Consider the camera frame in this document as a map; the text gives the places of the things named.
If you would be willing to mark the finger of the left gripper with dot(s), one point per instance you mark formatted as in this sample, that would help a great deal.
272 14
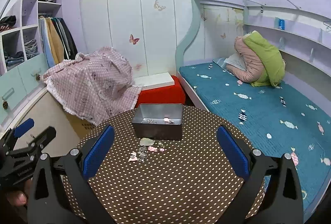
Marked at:
21 129
43 139

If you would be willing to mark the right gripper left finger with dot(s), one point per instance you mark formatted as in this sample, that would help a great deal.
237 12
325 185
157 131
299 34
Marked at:
48 202

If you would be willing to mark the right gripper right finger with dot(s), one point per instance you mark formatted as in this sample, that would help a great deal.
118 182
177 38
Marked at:
282 202

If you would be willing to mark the pink charm jewelry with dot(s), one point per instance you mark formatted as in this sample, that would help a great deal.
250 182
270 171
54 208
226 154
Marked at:
142 153

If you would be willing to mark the grey metal jewelry box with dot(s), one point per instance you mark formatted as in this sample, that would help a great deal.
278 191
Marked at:
158 121

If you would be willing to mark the person's left hand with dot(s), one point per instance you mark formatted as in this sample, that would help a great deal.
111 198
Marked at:
20 197

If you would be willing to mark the pine cone drawer ornament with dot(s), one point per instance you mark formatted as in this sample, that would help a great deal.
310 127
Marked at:
5 104

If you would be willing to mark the teal drawer unit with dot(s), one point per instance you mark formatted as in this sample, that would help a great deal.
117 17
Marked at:
21 83

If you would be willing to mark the cardboard box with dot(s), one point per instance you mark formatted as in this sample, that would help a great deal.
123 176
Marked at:
81 127

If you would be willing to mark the folded jeans stack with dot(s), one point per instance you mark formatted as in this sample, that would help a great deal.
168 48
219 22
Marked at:
13 59

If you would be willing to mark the pink checkered cloth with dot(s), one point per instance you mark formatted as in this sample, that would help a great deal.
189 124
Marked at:
94 87

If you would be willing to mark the teal candy pattern mattress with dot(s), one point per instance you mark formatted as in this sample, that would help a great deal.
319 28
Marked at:
276 120

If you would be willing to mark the hanging clothes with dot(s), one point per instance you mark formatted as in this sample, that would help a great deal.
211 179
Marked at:
57 41

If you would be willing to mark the brown polka dot tablecloth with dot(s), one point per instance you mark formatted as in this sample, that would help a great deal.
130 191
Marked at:
191 181

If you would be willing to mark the pale jade pendant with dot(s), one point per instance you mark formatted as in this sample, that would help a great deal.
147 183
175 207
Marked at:
146 142

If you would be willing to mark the pile of dark clothes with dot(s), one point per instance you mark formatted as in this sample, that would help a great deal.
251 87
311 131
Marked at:
7 23

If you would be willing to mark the purple shelf cabinet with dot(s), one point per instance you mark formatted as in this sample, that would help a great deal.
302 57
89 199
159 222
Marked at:
26 28

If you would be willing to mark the pink quilt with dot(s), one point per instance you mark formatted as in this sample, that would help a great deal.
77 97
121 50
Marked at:
254 66

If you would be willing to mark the green quilt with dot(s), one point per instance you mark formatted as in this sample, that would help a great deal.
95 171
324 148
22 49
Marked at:
273 64

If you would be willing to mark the white board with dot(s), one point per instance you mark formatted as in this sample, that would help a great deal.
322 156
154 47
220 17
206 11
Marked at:
154 81

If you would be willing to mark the red stool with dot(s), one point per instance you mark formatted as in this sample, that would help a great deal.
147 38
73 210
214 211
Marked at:
173 94

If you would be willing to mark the white wardrobe doors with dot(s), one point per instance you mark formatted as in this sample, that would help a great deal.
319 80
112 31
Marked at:
145 32

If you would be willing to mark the blue box on shelf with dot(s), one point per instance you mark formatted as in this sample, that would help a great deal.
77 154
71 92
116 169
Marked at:
281 24

